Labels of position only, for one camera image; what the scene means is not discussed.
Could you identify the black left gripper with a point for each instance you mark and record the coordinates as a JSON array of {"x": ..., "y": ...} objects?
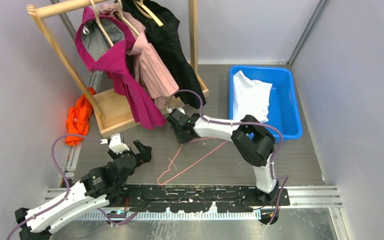
[{"x": 145, "y": 157}]

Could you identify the wooden hanger under pink garment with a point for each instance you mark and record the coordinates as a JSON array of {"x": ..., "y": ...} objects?
[{"x": 120, "y": 15}]

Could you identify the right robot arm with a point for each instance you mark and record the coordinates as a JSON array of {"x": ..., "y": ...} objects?
[{"x": 251, "y": 138}]

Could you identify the pink pleated garment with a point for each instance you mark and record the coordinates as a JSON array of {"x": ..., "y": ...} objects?
[{"x": 148, "y": 68}]

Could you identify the blue plastic bin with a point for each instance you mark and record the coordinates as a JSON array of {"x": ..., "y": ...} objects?
[{"x": 283, "y": 109}]

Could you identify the white skirt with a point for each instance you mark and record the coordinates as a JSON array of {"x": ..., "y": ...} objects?
[{"x": 250, "y": 97}]

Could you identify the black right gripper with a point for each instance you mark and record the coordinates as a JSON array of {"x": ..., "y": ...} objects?
[{"x": 181, "y": 140}]

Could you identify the wooden clothes rack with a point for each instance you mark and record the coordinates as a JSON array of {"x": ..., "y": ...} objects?
[{"x": 112, "y": 111}]

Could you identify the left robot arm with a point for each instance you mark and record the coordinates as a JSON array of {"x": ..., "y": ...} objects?
[{"x": 102, "y": 186}]

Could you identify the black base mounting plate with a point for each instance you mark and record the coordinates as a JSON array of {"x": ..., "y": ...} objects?
[{"x": 197, "y": 203}]

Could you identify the black garment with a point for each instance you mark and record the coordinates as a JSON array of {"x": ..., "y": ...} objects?
[{"x": 166, "y": 42}]

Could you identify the aluminium rail frame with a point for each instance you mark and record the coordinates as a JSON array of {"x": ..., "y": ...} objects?
[{"x": 301, "y": 197}]

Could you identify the orange cloth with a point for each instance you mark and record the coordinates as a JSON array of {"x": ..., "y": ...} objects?
[{"x": 78, "y": 117}]

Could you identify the magenta dress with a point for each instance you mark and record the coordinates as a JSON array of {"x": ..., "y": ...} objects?
[{"x": 97, "y": 55}]

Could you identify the wooden hanger under black garment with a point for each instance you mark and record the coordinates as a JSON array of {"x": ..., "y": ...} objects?
[{"x": 147, "y": 12}]

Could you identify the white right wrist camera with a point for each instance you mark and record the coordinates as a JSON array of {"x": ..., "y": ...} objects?
[{"x": 179, "y": 109}]

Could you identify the wooden hanger under magenta dress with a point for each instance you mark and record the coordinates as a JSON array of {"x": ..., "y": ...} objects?
[{"x": 99, "y": 24}]

